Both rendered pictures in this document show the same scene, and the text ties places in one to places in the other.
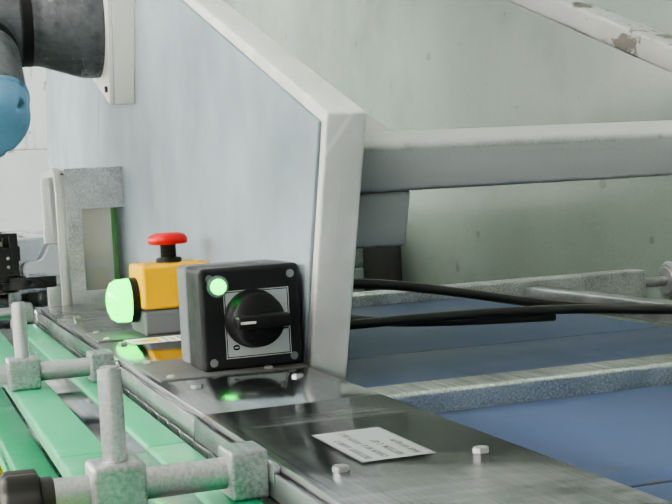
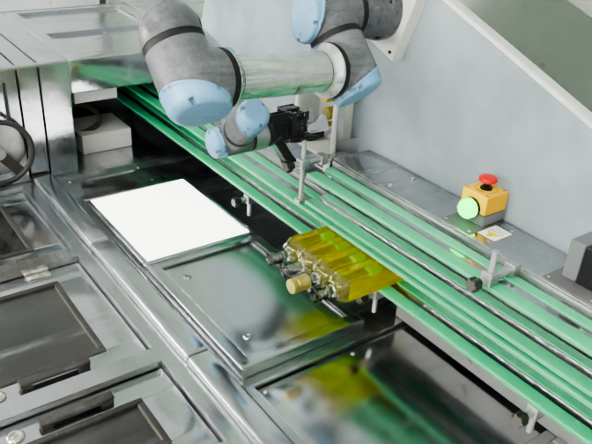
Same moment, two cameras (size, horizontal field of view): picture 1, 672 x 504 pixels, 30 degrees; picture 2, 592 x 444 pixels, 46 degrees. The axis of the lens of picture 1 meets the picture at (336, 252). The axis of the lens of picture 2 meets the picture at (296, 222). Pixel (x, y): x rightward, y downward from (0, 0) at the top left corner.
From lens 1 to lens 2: 1.12 m
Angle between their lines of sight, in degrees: 31
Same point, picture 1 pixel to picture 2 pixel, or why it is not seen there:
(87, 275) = (343, 133)
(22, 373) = (494, 280)
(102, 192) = not seen: hidden behind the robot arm
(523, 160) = not seen: outside the picture
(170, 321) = (491, 219)
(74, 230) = (341, 112)
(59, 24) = (380, 20)
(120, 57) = (405, 39)
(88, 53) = (387, 34)
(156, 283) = (491, 204)
